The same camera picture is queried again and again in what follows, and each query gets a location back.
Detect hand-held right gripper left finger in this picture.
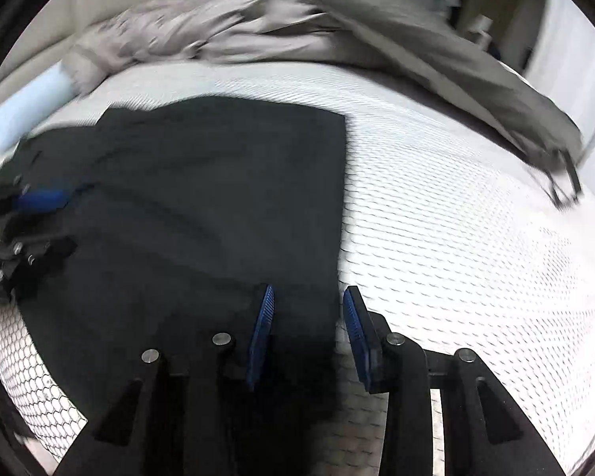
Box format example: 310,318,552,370
54,284,275,476

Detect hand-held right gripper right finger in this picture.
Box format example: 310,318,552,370
343,286,566,476

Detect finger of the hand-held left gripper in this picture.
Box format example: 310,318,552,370
0,175,95,222
2,237,79,301

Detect black pants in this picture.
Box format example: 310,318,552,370
0,96,349,457

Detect light blue pillow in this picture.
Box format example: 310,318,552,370
0,67,76,150

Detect white mesh mattress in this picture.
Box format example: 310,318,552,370
0,62,595,476

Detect beige headboard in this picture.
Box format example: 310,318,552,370
0,0,190,106

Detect grey blanket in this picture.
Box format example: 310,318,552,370
62,0,586,209

